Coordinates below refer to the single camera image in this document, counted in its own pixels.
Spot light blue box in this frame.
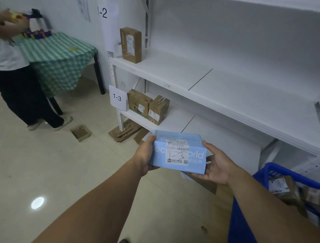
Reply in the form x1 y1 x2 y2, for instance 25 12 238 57
150 130 207 175

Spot torn brown cardboard sheet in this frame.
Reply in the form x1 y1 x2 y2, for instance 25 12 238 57
134 128 150 145

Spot person's left forearm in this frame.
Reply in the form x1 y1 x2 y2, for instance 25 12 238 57
32 158 145 243

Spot brown parcel white label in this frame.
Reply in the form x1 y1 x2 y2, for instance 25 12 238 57
148 95 170 126

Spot white metal shelf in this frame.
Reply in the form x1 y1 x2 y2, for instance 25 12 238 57
106 0 320 176

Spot row of blue orange blocks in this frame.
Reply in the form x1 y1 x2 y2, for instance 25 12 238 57
22 29 53 39

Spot folded cardboard pad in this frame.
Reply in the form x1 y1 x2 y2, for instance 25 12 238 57
108 119 143 143

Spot square floor drain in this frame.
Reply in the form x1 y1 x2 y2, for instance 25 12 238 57
70 124 92 143

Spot brown box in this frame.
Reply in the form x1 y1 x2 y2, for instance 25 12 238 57
120 27 142 64

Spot green printed cardboard box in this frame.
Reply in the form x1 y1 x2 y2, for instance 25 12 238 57
127 89 153 118

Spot person's right forearm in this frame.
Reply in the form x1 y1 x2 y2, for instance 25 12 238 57
226 168 320 243

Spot another person's forearm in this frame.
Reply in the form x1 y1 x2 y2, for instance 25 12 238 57
0 21 25 40

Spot person's right hand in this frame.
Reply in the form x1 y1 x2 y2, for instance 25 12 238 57
191 140 240 186

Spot green checked tablecloth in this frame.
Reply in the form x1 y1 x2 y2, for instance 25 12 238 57
12 32 98 98

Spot person's left hand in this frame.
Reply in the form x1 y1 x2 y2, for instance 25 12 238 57
132 135 160 177

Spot pile of parcels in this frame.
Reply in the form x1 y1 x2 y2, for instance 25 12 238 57
269 175 320 226

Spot white bottle black cap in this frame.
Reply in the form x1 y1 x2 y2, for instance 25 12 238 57
31 9 52 30

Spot white paper shelf label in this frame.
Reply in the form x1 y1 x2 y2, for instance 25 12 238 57
97 0 119 52
109 85 128 111

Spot blue plastic crate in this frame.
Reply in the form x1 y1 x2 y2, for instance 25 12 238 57
227 162 320 243

